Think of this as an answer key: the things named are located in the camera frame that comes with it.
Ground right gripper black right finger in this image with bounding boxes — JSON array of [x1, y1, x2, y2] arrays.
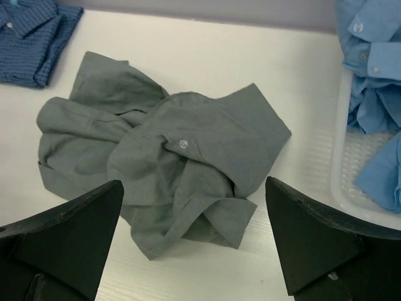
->
[[265, 177, 400, 300]]

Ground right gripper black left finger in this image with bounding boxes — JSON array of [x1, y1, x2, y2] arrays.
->
[[1, 181, 124, 300]]

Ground grey long sleeve shirt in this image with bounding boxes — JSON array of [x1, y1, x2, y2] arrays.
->
[[36, 52, 291, 260]]

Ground white plastic basket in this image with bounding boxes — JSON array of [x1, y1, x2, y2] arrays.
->
[[330, 68, 400, 230]]

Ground folded dark blue checked shirt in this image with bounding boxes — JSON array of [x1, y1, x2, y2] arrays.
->
[[1, 0, 84, 88]]

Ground crumpled light blue shirt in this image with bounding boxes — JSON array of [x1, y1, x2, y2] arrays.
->
[[335, 0, 400, 213]]

